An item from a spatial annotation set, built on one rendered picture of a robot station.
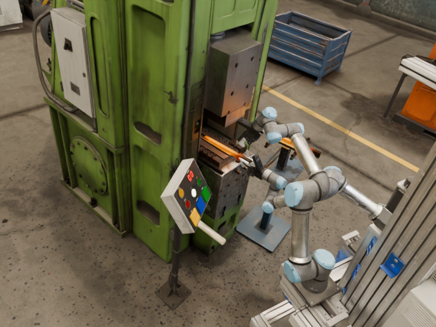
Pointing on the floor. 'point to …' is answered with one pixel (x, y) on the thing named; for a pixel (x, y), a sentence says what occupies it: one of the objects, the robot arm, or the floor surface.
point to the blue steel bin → (309, 43)
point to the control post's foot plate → (165, 292)
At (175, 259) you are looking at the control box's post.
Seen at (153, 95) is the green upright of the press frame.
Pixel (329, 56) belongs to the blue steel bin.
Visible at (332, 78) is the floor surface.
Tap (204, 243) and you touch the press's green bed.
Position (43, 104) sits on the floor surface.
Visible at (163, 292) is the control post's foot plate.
